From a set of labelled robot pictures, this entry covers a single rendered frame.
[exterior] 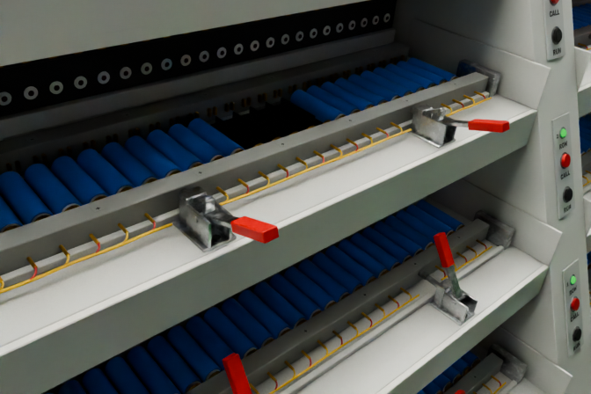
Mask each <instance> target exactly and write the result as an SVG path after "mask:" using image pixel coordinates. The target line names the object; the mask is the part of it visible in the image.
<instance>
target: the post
mask: <svg viewBox="0 0 591 394"><path fill-rule="evenodd" d="M562 5H563V20H564V33H565V55H562V56H560V57H558V58H555V59H552V60H549V61H547V53H546V40H545V28H544V4H543V0H397V3H396V9H395V14H394V19H393V24H392V28H394V29H396V32H395V36H394V41H392V42H396V41H398V42H400V43H403V44H405V45H406V46H408V41H409V37H410V31H411V27H412V19H413V18H416V19H418V20H421V21H423V22H426V23H428V24H431V25H433V26H438V27H440V28H442V29H445V30H448V31H451V32H452V33H457V34H460V35H462V36H464V37H467V38H470V39H472V40H476V41H479V42H481V43H484V44H486V45H489V46H492V47H496V48H498V49H501V50H503V51H506V52H508V53H511V54H513V55H518V56H520V57H522V58H525V59H528V60H531V61H532V62H537V63H540V64H542V65H544V66H547V67H550V68H551V73H550V75H549V78H548V81H547V84H546V86H545V89H544V94H543V96H542V99H541V102H540V105H539V107H538V110H537V113H536V118H535V121H534V124H533V127H532V129H531V132H530V135H529V139H528V142H527V145H525V146H523V147H521V148H519V149H518V150H515V151H513V152H511V153H509V154H507V155H505V156H504V157H502V158H500V159H498V160H496V161H494V162H492V163H490V164H488V165H486V166H484V167H482V168H480V169H478V170H476V171H474V172H472V173H470V174H469V175H467V176H465V177H463V178H462V179H465V180H467V181H468V182H470V183H472V184H473V185H475V186H478V187H479V188H481V189H483V190H485V191H487V192H488V193H490V194H492V195H494V196H496V197H498V198H500V199H502V200H503V201H505V202H507V203H509V204H511V205H512V206H514V207H516V208H519V209H520V210H522V211H523V212H525V213H527V214H529V215H532V216H534V217H535V218H536V219H538V220H540V221H542V222H544V223H546V224H548V225H550V226H551V227H553V228H555V229H557V230H559V231H561V232H563V235H562V237H561V239H560V241H559V244H558V248H557V250H556V252H555V254H554V257H553V259H552V262H551V265H550V267H549V270H548V272H547V274H546V276H545V279H544V283H543V285H542V287H541V289H540V292H539V294H538V295H536V296H535V297H534V298H533V299H531V300H530V301H529V302H528V303H526V304H525V305H524V306H523V307H521V308H520V309H519V310H518V311H516V312H515V314H514V315H512V316H511V317H510V318H508V319H507V320H506V321H505V322H504V323H502V324H501V325H500V326H501V327H502V328H504V329H505V330H507V331H508V332H510V333H512V334H513V335H514V336H515V337H516V338H518V339H520V340H521V341H523V342H524V343H526V344H527V345H528V346H530V347H532V348H533V349H535V350H536V351H537V352H538V353H540V354H541V355H543V356H544V357H546V358H547V359H549V360H550V361H552V362H553V363H555V364H556V365H558V366H559V367H561V368H562V369H563V370H565V371H566V372H567V373H569V374H570V375H572V376H573V378H572V380H571V382H570V383H569V385H568V387H567V389H566V391H565V394H591V318H590V303H589V289H588V274H587V245H586V230H585V216H584V200H583V185H582V170H581V155H580V127H579V112H578V97H577V82H576V68H575V53H574V37H573V8H572V0H562ZM392 42H391V43H392ZM565 113H569V116H570V130H571V144H572V158H573V185H574V199H575V209H574V210H572V211H571V212H569V213H568V214H567V215H565V216H563V217H562V218H561V219H558V202H557V189H556V177H555V164H554V152H553V140H552V127H551V121H552V120H554V119H556V118H557V117H559V116H561V115H563V114H565ZM576 259H578V260H579V269H580V296H581V310H582V324H583V339H584V344H583V345H582V346H581V347H580V348H579V349H578V350H577V351H576V352H575V353H574V354H573V355H572V356H571V357H570V358H568V350H567V337H566V324H565V300H564V288H563V275H562V271H563V270H565V269H566V268H567V267H568V266H570V265H571V264H572V263H573V262H574V261H575V260H576Z"/></svg>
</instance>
